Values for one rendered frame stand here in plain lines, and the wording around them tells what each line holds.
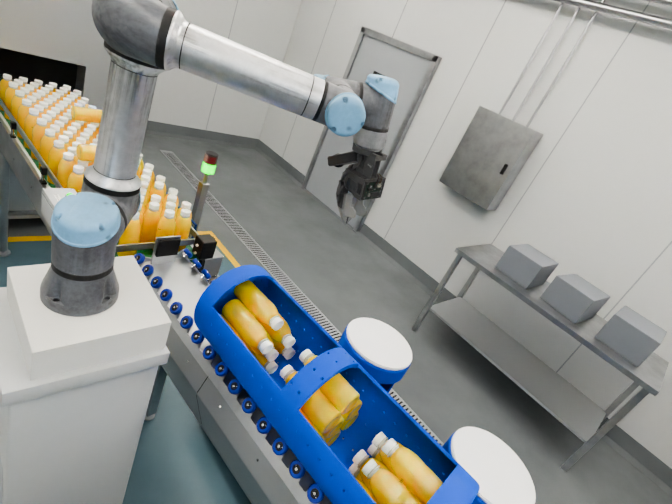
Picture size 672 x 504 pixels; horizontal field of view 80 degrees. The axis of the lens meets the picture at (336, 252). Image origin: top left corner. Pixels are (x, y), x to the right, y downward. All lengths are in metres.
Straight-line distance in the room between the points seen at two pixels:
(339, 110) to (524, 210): 3.57
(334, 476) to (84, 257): 0.72
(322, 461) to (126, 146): 0.83
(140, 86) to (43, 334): 0.53
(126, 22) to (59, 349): 0.61
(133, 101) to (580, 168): 3.69
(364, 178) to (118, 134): 0.53
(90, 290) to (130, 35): 0.52
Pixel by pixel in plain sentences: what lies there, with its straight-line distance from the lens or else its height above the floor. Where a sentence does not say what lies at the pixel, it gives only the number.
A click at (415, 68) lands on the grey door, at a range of 4.98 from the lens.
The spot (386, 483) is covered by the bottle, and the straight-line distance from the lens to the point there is 1.06.
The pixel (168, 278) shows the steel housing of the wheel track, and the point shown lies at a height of 0.93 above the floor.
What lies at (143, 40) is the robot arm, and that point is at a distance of 0.77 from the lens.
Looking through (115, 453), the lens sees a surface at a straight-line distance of 1.36.
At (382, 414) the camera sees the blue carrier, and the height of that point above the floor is 1.09.
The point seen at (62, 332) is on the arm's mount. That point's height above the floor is 1.23.
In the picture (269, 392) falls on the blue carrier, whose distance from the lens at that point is 1.11.
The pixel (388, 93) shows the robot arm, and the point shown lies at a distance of 0.92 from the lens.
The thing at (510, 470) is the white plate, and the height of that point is 1.04.
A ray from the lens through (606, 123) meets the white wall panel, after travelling 4.14.
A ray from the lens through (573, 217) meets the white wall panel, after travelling 4.10.
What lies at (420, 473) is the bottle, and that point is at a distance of 1.07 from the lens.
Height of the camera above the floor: 1.92
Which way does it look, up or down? 25 degrees down
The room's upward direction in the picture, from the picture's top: 25 degrees clockwise
